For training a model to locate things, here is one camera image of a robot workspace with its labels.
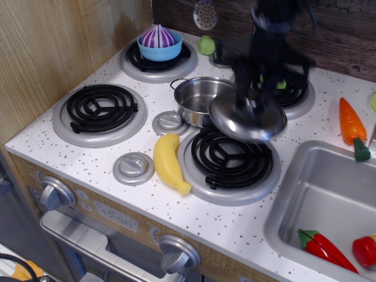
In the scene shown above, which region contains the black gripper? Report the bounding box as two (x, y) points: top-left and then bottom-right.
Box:
(217, 28), (314, 110)

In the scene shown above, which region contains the back right black burner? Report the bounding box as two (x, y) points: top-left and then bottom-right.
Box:
(230, 63), (316, 122)

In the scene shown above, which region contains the green toy lettuce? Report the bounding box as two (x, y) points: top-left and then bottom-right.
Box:
(197, 35), (216, 56)

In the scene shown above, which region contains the red toy tomato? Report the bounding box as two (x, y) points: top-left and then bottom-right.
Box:
(352, 234), (375, 267)

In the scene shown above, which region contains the back left black burner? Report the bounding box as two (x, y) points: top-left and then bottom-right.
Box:
(120, 41), (198, 83)

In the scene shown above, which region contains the red toy chili pepper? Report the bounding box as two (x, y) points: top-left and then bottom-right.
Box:
(297, 229), (358, 274)

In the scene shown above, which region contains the grey oven knob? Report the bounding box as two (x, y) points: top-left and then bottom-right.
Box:
(41, 176), (76, 211)
(159, 234), (202, 274)

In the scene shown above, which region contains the front right black burner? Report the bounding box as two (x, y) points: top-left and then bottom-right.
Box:
(177, 127), (281, 206)

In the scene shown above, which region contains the grey oven knob left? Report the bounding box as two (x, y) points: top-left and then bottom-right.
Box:
(41, 176), (76, 211)

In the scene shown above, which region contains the green toy pear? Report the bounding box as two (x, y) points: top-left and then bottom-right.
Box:
(259, 75), (287, 90)

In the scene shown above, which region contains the grey knob front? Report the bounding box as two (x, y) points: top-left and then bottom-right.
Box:
(113, 152), (155, 186)

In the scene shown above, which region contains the grey knob middle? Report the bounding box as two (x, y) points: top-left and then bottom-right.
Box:
(152, 111), (190, 136)

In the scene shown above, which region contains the hanging steel skimmer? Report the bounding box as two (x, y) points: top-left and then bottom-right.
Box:
(193, 0), (219, 31)

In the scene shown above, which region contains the silver toy sink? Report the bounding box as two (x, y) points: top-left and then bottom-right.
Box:
(264, 140), (375, 281)

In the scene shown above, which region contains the blue toy bowl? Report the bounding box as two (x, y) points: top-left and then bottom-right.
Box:
(137, 31), (183, 62)

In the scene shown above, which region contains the front left black burner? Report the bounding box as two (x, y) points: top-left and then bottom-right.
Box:
(52, 84), (147, 148)

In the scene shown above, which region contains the steel pot lid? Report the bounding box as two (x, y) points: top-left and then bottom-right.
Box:
(208, 93), (287, 142)

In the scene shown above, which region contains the steel toy pot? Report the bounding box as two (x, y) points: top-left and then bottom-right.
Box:
(170, 76), (235, 128)

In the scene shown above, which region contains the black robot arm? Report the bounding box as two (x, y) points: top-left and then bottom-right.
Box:
(217, 1), (314, 107)

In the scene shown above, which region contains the yellow toy banana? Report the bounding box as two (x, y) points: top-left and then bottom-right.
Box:
(153, 133), (192, 195)

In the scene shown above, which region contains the purple striped toy onion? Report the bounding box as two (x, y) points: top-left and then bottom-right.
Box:
(140, 24), (176, 48)

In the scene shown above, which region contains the orange object bottom left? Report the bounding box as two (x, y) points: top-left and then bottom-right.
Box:
(12, 260), (45, 281)

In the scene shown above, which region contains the orange toy carrot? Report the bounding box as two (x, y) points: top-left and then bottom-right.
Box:
(339, 98), (371, 162)

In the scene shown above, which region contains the grey oven door handle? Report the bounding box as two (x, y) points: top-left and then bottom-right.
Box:
(41, 211), (186, 281)

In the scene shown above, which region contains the grey oven knob right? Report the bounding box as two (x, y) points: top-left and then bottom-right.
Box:
(159, 234), (202, 274)

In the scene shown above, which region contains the black burner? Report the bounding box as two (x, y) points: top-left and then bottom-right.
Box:
(52, 84), (147, 148)
(177, 127), (281, 206)
(230, 63), (316, 122)
(120, 41), (198, 83)

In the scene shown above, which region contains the light green object right edge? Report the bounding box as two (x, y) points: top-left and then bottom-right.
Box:
(370, 93), (376, 112)

